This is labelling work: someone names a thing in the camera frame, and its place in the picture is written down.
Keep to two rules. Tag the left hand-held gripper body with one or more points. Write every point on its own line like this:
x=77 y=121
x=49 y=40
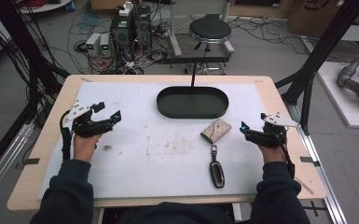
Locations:
x=88 y=127

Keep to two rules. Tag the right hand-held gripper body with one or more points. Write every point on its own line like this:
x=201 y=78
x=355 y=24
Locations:
x=273 y=137

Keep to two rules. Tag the white floor board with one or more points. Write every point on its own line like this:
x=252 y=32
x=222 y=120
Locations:
x=338 y=102

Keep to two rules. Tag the black car key fob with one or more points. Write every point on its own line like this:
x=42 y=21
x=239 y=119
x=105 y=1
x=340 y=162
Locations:
x=217 y=174

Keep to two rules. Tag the small cardboard box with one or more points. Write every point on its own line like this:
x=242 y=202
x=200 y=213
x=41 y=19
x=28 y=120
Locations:
x=105 y=3

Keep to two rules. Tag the person's right hand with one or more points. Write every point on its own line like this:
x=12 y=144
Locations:
x=273 y=155

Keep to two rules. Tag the person's left hand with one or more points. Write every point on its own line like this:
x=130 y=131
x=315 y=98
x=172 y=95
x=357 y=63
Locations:
x=84 y=149

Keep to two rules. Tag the white table mat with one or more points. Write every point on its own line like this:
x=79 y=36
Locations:
x=155 y=168

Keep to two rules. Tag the beige key pouch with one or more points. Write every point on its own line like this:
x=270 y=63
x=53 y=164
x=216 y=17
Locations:
x=216 y=131

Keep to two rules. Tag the large cardboard box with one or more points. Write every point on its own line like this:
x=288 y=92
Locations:
x=320 y=15

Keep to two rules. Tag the black computer tower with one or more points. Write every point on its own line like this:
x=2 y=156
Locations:
x=121 y=34
x=143 y=28

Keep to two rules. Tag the white metal table frame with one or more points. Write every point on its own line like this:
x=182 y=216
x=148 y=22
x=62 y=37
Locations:
x=174 y=31

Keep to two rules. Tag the black oval tray with stand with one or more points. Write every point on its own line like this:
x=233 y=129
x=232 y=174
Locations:
x=192 y=104

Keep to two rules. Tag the grey bench power supply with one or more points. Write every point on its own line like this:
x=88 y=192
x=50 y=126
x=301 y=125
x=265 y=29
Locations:
x=92 y=44
x=105 y=45

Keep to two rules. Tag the aluminium rail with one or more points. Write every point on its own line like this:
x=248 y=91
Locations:
x=320 y=174
x=3 y=161

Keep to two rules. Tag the black tape piece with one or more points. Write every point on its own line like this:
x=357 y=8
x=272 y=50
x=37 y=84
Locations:
x=309 y=160
x=31 y=161

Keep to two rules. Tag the white power strip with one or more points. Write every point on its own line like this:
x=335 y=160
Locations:
x=126 y=9

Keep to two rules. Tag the person's dark clothed torso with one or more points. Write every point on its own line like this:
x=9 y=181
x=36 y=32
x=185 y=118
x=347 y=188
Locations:
x=174 y=214

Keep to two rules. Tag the black round stool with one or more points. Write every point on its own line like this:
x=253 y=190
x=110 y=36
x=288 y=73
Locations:
x=209 y=29

